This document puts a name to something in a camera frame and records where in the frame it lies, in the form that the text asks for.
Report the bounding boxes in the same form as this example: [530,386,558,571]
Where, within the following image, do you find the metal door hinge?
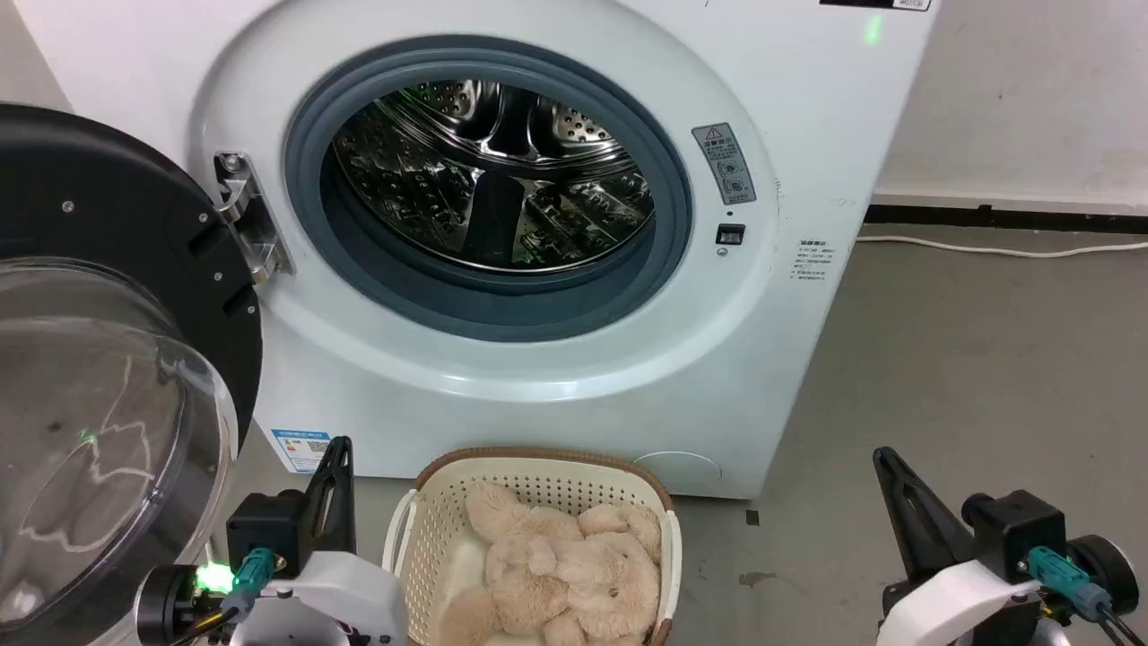
[213,152,295,286]

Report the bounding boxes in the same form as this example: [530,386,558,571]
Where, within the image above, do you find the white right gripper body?
[879,535,1141,646]

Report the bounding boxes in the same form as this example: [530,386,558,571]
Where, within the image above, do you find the teal cable connector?
[231,546,275,616]
[1027,546,1115,623]

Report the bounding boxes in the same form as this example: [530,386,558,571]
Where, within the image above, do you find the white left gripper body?
[135,550,410,646]

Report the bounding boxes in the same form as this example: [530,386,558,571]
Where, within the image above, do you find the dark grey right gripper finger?
[872,445,977,584]

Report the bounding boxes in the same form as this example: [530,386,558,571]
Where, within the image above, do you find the round drain filter cover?
[631,450,724,494]

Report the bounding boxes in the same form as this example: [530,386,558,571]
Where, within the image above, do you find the teal left cable connector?
[231,546,275,616]

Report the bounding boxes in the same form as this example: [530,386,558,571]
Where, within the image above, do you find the beige plush toy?
[436,482,663,646]

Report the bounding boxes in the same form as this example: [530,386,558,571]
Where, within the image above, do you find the black washer door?
[0,102,265,643]

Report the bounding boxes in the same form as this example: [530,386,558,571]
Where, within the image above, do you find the teal right cable connector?
[1027,546,1115,623]

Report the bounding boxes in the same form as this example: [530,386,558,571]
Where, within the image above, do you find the white floor cable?
[856,235,1148,260]

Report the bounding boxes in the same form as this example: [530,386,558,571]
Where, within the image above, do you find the grey rubber door gasket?
[284,35,694,344]

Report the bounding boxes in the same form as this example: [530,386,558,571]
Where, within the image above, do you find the white front-load washing machine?
[13,0,943,501]

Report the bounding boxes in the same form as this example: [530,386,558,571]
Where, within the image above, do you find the grey warning sticker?
[691,122,757,206]

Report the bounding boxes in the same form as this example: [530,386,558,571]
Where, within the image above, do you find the small text label sticker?
[790,238,837,284]

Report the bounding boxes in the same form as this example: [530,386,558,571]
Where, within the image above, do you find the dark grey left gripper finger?
[303,436,357,559]

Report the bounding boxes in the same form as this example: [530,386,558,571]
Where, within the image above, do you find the stainless steel drum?
[331,79,657,275]

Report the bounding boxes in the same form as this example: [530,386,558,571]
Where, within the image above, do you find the black baseboard strip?
[865,205,1148,236]

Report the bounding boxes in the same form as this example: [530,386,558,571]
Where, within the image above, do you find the blue energy label sticker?
[272,428,332,474]

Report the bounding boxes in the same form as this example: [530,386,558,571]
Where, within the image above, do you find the cream perforated laundry basket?
[382,446,683,646]

